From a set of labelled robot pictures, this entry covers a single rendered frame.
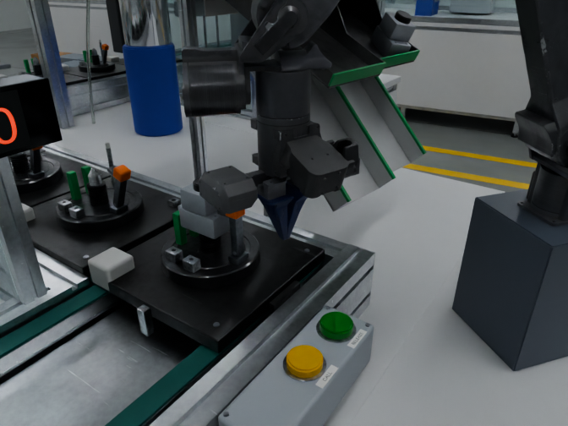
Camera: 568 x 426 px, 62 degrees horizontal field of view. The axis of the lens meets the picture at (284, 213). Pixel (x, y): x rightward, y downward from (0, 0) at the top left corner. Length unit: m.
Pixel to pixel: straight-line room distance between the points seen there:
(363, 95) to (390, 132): 0.09
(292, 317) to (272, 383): 0.11
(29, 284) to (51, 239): 0.14
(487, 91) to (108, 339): 4.17
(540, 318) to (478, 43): 3.92
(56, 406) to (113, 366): 0.07
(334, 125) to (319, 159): 0.41
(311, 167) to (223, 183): 0.09
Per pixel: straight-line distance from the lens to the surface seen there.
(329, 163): 0.47
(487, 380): 0.72
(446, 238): 1.01
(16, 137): 0.58
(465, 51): 4.53
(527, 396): 0.72
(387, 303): 0.80
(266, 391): 0.52
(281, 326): 0.60
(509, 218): 0.67
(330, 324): 0.58
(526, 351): 0.73
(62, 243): 0.80
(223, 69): 0.48
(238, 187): 0.48
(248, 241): 0.69
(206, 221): 0.63
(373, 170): 0.87
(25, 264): 0.69
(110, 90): 1.98
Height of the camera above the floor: 1.35
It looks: 28 degrees down
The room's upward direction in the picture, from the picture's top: straight up
